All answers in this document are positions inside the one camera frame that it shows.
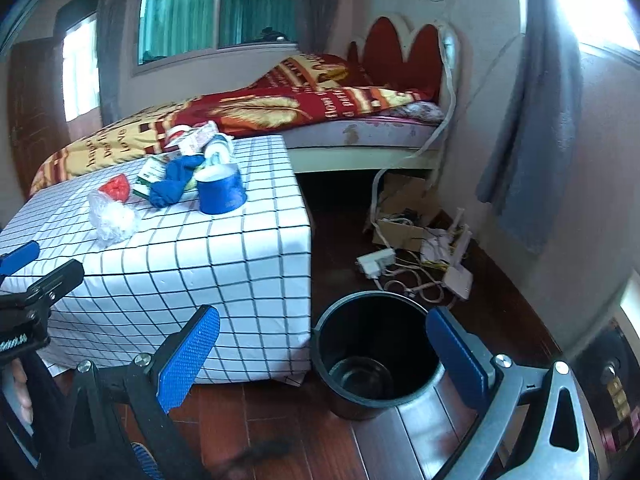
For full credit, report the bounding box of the clear plastic bag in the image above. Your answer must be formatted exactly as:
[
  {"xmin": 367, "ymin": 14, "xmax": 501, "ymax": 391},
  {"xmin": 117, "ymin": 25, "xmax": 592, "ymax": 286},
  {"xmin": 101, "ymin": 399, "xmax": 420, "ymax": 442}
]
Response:
[{"xmin": 88, "ymin": 191, "xmax": 140, "ymax": 247}]

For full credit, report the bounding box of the red plastic bag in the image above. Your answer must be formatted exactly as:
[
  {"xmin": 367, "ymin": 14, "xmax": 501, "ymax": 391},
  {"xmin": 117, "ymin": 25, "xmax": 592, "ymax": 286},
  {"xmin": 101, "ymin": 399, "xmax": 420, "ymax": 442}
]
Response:
[{"xmin": 99, "ymin": 174, "xmax": 131, "ymax": 204}]

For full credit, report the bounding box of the blue cloth rag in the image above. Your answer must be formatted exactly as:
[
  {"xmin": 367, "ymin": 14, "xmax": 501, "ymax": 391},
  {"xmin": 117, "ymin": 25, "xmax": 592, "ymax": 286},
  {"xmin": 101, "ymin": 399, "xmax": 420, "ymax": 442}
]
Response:
[{"xmin": 149, "ymin": 154, "xmax": 205, "ymax": 208}]

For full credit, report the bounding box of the green carton box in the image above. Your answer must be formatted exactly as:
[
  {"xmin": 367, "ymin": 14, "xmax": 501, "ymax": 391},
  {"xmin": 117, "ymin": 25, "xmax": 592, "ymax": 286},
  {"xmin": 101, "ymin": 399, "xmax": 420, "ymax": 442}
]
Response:
[{"xmin": 131, "ymin": 155, "xmax": 168, "ymax": 200}]

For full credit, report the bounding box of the red paper cup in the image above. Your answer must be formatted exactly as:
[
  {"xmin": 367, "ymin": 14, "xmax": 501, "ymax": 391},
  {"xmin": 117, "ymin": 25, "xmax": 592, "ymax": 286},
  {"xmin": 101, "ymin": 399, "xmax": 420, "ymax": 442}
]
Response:
[{"xmin": 163, "ymin": 125, "xmax": 192, "ymax": 152}]

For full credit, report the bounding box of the white red carton box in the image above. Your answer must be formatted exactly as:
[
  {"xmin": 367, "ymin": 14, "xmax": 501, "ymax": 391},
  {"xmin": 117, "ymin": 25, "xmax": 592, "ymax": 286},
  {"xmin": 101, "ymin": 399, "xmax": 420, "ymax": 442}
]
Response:
[{"xmin": 177, "ymin": 122, "xmax": 219, "ymax": 156}]

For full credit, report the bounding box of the blue patterned paper cup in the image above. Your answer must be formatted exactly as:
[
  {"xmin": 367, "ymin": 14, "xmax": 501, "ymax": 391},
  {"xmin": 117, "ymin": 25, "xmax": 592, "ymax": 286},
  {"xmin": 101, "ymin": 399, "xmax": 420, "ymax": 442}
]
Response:
[{"xmin": 203, "ymin": 132, "xmax": 234, "ymax": 166}]

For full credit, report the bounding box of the black trash bin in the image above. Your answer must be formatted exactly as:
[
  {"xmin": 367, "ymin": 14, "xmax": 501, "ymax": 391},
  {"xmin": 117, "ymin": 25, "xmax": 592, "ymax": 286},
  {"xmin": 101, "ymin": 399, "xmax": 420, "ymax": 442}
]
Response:
[{"xmin": 310, "ymin": 290, "xmax": 444, "ymax": 422}]

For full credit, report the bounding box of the person's left hand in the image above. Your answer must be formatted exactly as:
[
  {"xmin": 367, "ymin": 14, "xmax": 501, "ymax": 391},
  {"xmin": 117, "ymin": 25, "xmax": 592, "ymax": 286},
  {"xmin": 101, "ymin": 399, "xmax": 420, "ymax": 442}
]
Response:
[{"xmin": 11, "ymin": 359, "xmax": 34, "ymax": 425}]

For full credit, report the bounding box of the white wifi router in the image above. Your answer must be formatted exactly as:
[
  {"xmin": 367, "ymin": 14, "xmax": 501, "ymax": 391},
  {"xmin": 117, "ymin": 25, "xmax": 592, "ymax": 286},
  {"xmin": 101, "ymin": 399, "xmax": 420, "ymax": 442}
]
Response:
[{"xmin": 442, "ymin": 208, "xmax": 473, "ymax": 300}]

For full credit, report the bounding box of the white grid tablecloth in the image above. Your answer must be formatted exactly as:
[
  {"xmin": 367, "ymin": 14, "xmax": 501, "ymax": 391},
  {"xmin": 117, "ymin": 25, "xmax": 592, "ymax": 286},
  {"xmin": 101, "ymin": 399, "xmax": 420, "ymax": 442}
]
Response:
[{"xmin": 1, "ymin": 136, "xmax": 311, "ymax": 385}]

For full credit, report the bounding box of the white power strip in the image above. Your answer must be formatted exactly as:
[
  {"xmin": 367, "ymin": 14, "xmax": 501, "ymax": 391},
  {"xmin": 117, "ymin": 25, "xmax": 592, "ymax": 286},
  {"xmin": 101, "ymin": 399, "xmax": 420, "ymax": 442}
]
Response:
[{"xmin": 356, "ymin": 248, "xmax": 396, "ymax": 280}]

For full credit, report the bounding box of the brown wooden door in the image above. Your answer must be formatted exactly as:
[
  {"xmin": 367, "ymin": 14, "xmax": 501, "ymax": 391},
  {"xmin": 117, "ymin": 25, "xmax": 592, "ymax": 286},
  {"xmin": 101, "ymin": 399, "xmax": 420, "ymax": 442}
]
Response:
[{"xmin": 8, "ymin": 37, "xmax": 70, "ymax": 197}]

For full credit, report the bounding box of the cardboard box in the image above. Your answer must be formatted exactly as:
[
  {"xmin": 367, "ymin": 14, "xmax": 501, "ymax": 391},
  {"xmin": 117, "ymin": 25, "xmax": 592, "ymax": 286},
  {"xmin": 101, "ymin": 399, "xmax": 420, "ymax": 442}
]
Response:
[{"xmin": 374, "ymin": 172, "xmax": 440, "ymax": 252}]

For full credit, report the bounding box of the blue grey curtain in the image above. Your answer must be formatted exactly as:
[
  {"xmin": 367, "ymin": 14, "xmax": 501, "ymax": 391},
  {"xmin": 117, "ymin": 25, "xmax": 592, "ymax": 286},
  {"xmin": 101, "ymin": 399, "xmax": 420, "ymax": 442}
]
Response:
[{"xmin": 476, "ymin": 0, "xmax": 582, "ymax": 254}]

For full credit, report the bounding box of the grey bed mattress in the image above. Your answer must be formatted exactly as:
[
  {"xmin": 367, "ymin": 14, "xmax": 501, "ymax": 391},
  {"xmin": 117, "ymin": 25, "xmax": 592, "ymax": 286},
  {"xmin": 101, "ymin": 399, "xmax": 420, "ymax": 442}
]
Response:
[{"xmin": 282, "ymin": 102, "xmax": 445, "ymax": 148}]

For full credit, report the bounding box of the red yellow bed blanket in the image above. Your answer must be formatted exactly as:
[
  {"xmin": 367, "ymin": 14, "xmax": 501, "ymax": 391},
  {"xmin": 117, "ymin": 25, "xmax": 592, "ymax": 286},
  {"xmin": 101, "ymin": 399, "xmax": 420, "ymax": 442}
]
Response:
[{"xmin": 27, "ymin": 54, "xmax": 442, "ymax": 197}]

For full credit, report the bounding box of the window with green curtain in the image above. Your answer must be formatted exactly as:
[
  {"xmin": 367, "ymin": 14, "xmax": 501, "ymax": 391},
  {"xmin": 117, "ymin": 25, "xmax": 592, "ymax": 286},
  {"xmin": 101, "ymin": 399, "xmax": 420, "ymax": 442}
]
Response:
[{"xmin": 136, "ymin": 0, "xmax": 297, "ymax": 67}]

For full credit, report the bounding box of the red heart headboard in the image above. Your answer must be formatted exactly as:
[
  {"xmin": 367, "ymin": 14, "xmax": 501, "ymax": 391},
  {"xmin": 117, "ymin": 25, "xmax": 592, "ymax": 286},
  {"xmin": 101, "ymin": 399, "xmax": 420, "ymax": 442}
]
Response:
[{"xmin": 346, "ymin": 13, "xmax": 460, "ymax": 106}]

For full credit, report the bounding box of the white flat cable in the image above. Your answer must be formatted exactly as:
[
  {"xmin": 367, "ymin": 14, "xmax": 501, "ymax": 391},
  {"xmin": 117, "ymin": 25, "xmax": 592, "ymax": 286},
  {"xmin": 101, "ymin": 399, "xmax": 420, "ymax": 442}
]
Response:
[{"xmin": 369, "ymin": 24, "xmax": 459, "ymax": 231}]

